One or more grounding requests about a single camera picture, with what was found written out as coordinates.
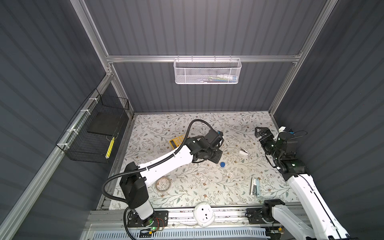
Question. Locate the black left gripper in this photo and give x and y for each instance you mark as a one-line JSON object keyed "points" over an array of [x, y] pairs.
{"points": [[216, 158]]}

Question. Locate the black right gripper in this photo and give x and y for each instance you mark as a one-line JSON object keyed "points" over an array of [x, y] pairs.
{"points": [[269, 136]]}

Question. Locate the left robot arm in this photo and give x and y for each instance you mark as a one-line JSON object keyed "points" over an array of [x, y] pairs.
{"points": [[135, 186]]}

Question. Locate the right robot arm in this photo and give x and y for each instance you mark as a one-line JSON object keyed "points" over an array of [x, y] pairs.
{"points": [[324, 225]]}

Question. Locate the yellow calculator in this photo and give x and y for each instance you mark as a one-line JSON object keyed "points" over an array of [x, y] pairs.
{"points": [[176, 141]]}

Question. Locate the white staple remover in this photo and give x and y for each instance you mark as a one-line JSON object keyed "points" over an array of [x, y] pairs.
{"points": [[243, 152]]}

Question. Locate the clear tape roll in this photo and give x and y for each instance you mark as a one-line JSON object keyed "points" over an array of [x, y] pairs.
{"points": [[163, 184]]}

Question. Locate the white round device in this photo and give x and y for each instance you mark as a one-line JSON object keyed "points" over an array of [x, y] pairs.
{"points": [[204, 214]]}

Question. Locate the yellow ruler in basket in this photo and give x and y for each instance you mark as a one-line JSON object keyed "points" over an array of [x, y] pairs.
{"points": [[110, 148]]}

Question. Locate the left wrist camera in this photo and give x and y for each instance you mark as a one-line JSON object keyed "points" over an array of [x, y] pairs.
{"points": [[214, 138]]}

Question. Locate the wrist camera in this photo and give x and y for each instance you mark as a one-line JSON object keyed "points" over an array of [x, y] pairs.
{"points": [[285, 130], [214, 138]]}

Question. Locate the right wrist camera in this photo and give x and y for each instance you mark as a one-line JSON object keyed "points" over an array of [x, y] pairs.
{"points": [[285, 130]]}

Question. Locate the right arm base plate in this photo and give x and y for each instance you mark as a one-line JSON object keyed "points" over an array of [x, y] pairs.
{"points": [[260, 216]]}

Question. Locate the white wire basket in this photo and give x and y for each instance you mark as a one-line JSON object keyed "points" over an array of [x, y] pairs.
{"points": [[207, 71]]}

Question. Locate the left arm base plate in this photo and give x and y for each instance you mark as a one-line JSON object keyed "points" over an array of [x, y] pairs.
{"points": [[157, 219]]}

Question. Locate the black wire basket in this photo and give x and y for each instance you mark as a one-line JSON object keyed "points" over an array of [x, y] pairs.
{"points": [[88, 139]]}

